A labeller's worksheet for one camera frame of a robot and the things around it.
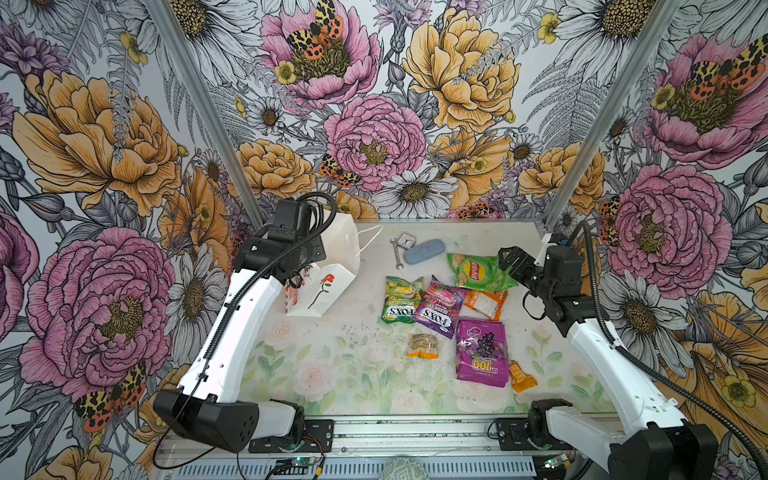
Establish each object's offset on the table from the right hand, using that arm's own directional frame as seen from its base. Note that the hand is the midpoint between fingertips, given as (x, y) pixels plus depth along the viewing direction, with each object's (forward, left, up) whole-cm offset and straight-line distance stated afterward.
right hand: (509, 266), depth 80 cm
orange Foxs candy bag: (+1, +1, -21) cm, 21 cm away
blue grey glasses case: (+22, +19, -19) cm, 35 cm away
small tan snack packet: (-13, +23, -20) cm, 33 cm away
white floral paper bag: (-2, +49, -3) cm, 49 cm away
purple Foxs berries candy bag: (-1, +17, -19) cm, 25 cm away
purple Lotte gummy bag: (-16, +7, -17) cm, 24 cm away
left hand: (-1, +51, +7) cm, 51 cm away
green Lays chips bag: (+12, 0, -20) cm, 23 cm away
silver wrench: (+18, +28, -22) cm, 40 cm away
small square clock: (+29, +25, -21) cm, 44 cm away
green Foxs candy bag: (+3, +28, -19) cm, 34 cm away
